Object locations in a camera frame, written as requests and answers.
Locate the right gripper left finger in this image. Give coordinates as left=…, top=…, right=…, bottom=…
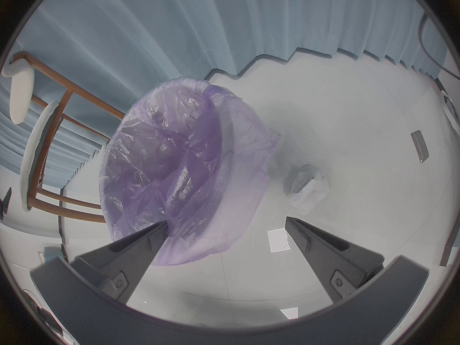
left=70, top=221, right=172, bottom=306

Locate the purple plastic bag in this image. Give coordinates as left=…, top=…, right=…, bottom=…
left=99, top=78, right=282, bottom=267

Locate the pale blue curtain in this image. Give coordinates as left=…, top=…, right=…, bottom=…
left=4, top=0, right=448, bottom=192

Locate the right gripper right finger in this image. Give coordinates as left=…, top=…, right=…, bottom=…
left=285, top=216, right=386, bottom=306

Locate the black cable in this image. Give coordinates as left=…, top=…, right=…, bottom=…
left=419, top=12, right=460, bottom=80

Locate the white cushioned wooden chair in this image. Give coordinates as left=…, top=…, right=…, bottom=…
left=2, top=51, right=126, bottom=224

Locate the crumpled white paper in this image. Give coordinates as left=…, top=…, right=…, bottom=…
left=285, top=163, right=330, bottom=215

